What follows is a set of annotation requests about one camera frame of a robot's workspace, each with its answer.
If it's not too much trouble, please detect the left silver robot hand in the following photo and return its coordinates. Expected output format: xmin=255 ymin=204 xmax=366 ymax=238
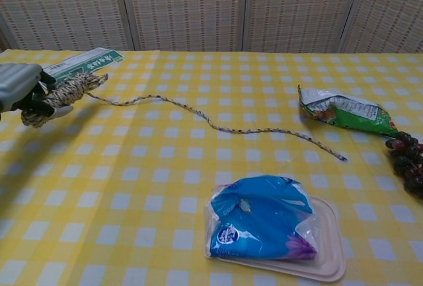
xmin=0 ymin=63 xmax=74 ymax=122

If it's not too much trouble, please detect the braided beige rope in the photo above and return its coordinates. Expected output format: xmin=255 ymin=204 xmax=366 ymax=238
xmin=20 ymin=71 xmax=348 ymax=163

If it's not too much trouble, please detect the flattened green white carton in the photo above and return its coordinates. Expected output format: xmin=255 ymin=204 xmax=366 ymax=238
xmin=42 ymin=47 xmax=124 ymax=85

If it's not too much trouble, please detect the woven folding screen panel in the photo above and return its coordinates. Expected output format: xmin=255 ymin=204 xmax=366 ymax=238
xmin=117 ymin=0 xmax=250 ymax=52
xmin=0 ymin=0 xmax=136 ymax=52
xmin=340 ymin=0 xmax=423 ymax=54
xmin=243 ymin=0 xmax=364 ymax=53

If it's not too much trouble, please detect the yellow checkered tablecloth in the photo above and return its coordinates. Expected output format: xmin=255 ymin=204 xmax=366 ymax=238
xmin=0 ymin=49 xmax=423 ymax=286

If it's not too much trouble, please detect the blue tissue pack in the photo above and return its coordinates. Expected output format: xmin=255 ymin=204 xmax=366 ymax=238
xmin=204 ymin=175 xmax=318 ymax=260

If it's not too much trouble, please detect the green crumpled snack bag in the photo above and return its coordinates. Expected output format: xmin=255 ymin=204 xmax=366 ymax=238
xmin=297 ymin=84 xmax=403 ymax=138

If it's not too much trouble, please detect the dark red grape bunch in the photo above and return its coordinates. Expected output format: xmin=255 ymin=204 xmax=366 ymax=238
xmin=385 ymin=131 xmax=423 ymax=201

